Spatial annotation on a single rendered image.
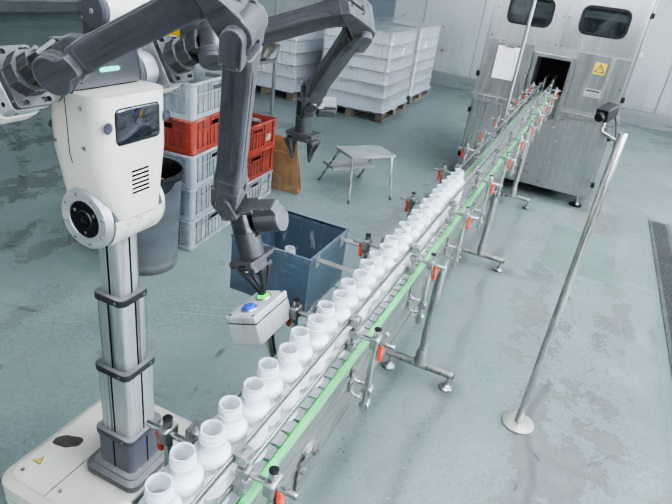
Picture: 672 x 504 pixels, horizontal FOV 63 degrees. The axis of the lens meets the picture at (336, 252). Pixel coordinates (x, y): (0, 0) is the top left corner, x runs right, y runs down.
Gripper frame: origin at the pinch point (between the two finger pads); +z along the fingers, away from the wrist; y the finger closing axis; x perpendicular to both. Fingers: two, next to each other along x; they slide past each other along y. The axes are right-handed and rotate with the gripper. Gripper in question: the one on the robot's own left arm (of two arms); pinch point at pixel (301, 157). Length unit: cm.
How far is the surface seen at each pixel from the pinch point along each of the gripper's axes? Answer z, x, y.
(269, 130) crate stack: 68, -223, 142
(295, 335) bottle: 5, 82, -43
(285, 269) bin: 33.8, 16.7, -6.0
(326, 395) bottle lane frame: 22, 77, -49
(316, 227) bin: 30.9, -13.8, -2.2
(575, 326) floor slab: 126, -169, -117
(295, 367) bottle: 8, 87, -46
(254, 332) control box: 13, 77, -31
